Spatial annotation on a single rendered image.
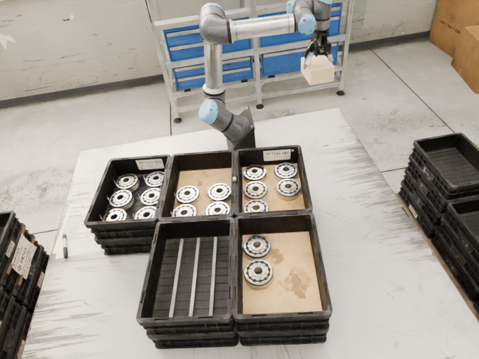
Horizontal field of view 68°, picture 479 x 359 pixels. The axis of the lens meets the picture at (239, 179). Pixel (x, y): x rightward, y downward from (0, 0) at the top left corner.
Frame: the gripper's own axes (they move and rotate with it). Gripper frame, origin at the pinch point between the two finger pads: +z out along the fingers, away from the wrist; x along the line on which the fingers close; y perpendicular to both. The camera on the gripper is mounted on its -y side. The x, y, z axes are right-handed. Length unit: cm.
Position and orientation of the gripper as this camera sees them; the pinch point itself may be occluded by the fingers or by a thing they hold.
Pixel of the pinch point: (317, 66)
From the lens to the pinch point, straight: 191.0
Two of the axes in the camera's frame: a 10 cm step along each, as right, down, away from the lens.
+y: 1.7, 6.8, -7.2
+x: 9.8, -1.9, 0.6
